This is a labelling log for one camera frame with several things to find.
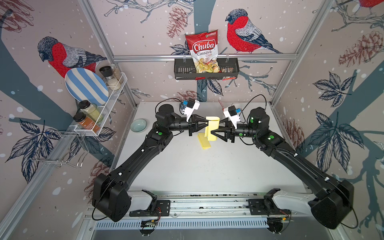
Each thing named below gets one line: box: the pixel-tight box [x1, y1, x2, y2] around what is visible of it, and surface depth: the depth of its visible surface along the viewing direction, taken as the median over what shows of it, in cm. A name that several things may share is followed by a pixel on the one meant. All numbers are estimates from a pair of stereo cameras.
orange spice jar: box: [73, 108, 101, 134], surface depth 63 cm
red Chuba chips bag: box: [185, 29, 220, 74], surface depth 83 cm
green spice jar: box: [78, 100, 104, 123], surface depth 66 cm
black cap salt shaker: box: [99, 65, 121, 91], surface depth 83 cm
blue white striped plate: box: [64, 67, 109, 106], surface depth 73 cm
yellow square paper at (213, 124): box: [204, 116, 220, 141], surface depth 63 cm
